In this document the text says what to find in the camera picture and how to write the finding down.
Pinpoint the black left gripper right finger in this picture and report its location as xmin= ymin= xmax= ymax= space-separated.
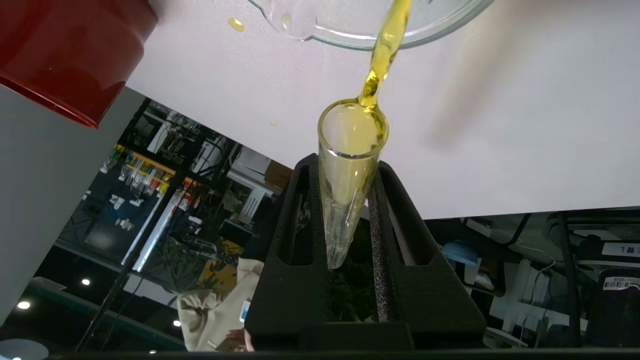
xmin=367 ymin=160 xmax=487 ymax=351

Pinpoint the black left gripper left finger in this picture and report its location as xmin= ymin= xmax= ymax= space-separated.
xmin=244 ymin=153 xmax=331 ymax=351

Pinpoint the test tube with yellow pigment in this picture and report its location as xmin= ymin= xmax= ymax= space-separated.
xmin=316 ymin=97 xmax=390 ymax=271

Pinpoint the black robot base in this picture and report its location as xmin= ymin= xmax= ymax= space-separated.
xmin=547 ymin=210 xmax=640 ymax=349

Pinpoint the clear glass beaker dish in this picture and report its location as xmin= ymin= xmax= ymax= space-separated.
xmin=247 ymin=0 xmax=497 ymax=51

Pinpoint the person in beige hoodie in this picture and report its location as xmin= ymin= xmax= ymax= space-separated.
xmin=176 ymin=256 xmax=266 ymax=352

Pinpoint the shelf with colourful items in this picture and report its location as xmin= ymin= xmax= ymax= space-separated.
xmin=97 ymin=142 xmax=211 ymax=211

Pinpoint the red plastic cup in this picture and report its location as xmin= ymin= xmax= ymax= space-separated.
xmin=0 ymin=0 xmax=159 ymax=130

